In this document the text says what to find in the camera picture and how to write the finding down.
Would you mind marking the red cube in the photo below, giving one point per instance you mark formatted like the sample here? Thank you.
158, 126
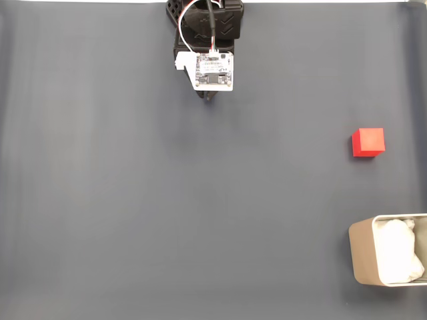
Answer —
368, 141

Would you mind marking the beige box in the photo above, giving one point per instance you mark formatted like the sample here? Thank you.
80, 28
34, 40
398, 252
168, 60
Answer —
362, 253

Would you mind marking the white crumpled cloth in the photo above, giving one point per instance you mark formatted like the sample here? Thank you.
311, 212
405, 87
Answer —
397, 250

